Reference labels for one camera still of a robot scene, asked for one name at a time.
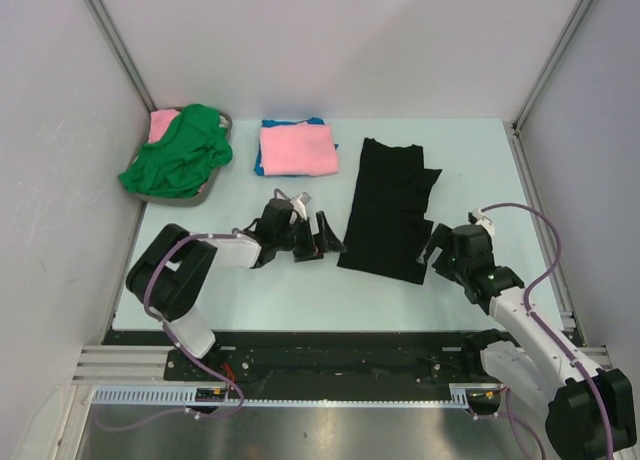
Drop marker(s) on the black polo shirt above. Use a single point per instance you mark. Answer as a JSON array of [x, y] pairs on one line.
[[387, 226]]

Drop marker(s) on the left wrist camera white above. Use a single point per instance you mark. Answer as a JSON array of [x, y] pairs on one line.
[[299, 202]]

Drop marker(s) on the aluminium frame post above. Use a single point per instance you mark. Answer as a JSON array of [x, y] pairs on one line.
[[553, 61], [105, 23]]

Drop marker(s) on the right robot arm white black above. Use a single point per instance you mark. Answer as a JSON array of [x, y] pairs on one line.
[[587, 411]]

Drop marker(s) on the folded pink t shirt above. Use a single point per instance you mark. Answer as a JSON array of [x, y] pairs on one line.
[[300, 150]]

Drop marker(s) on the left aluminium frame post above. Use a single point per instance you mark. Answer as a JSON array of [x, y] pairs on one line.
[[105, 23]]

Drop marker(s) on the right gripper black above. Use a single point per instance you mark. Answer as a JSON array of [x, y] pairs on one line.
[[438, 239]]

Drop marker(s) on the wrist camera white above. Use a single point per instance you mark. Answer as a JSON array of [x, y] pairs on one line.
[[478, 217], [299, 202]]

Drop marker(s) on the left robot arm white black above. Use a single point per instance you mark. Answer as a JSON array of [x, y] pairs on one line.
[[168, 277]]

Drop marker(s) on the pink t shirt in tray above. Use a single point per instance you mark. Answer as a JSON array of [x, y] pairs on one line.
[[160, 121]]

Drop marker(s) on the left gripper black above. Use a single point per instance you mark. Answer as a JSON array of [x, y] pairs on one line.
[[309, 251]]

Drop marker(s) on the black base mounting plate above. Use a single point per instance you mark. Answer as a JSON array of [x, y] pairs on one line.
[[333, 366]]

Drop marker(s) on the folded blue t shirt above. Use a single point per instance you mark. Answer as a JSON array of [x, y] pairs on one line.
[[258, 162]]

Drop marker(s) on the green t shirt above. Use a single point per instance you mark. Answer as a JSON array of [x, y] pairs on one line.
[[180, 155]]

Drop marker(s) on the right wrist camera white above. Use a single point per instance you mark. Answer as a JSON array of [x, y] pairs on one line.
[[478, 217]]

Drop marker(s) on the right aluminium frame post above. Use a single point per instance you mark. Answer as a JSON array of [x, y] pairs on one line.
[[553, 61]]

